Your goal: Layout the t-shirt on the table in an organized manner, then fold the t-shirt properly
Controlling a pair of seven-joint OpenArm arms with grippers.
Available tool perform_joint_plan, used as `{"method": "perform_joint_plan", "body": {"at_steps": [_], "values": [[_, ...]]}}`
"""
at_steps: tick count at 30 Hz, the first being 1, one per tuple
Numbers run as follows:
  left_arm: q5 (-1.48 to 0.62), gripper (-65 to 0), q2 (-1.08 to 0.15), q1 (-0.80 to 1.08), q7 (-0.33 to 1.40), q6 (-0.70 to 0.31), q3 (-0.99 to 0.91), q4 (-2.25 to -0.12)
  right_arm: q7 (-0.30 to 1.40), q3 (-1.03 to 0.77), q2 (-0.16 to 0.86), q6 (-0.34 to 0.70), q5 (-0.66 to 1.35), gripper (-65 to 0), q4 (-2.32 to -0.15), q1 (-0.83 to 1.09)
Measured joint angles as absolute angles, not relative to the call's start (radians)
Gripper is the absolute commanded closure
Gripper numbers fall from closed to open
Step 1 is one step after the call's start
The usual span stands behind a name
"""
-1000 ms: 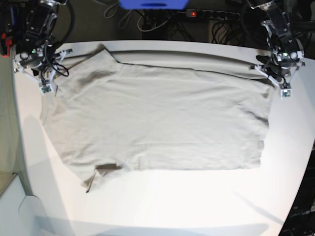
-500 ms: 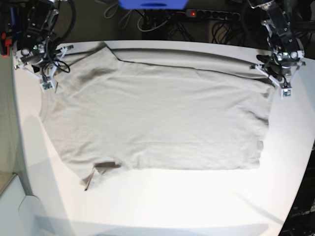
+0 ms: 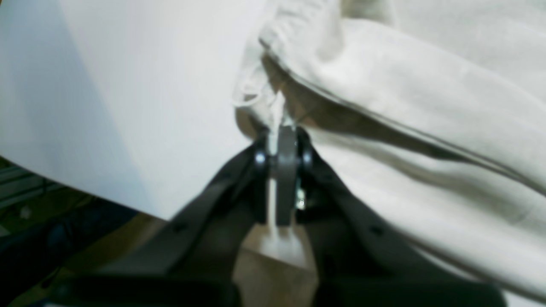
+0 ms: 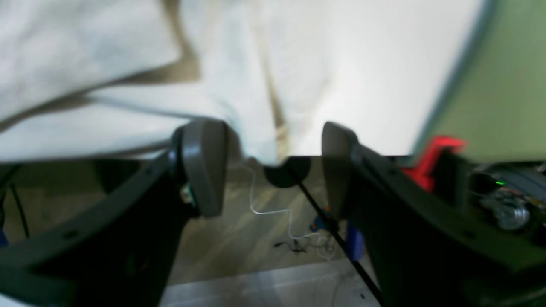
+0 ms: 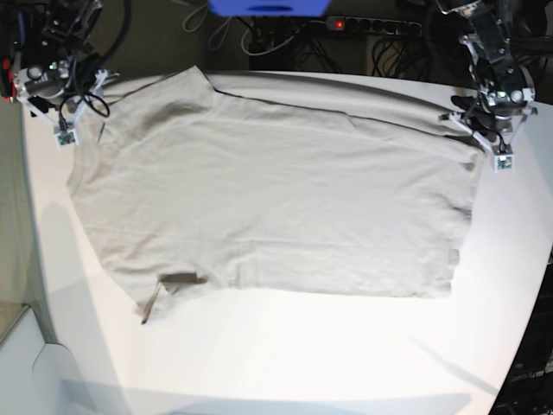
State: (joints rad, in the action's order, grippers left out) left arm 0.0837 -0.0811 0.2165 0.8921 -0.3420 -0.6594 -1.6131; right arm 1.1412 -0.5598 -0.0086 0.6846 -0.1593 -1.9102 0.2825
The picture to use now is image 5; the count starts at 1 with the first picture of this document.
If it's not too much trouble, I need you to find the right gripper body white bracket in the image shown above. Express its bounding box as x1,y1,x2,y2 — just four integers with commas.
11,67,121,150

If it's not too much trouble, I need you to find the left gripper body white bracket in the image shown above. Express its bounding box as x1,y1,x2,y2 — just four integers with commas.
439,101,537,170

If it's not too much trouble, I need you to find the beige t-shirt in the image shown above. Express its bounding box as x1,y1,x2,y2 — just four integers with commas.
67,68,485,320

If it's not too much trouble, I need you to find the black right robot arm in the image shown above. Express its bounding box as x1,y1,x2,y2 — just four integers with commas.
1,1,132,147

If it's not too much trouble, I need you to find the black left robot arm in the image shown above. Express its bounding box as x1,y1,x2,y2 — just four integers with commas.
436,1,537,172

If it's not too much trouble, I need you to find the red black tool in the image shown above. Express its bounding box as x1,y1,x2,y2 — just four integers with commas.
0,56,17,103

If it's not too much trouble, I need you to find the black power strip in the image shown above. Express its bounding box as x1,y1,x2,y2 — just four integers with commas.
326,16,423,36

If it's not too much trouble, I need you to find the blue plastic box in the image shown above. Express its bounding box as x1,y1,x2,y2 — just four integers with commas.
208,0,331,17

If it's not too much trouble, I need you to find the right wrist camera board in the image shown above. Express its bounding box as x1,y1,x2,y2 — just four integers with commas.
54,128,80,149

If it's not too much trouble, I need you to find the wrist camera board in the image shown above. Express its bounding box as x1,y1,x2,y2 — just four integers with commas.
54,128,80,149
493,153,514,173

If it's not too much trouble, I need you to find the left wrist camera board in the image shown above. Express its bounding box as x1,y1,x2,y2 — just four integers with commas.
493,153,514,173

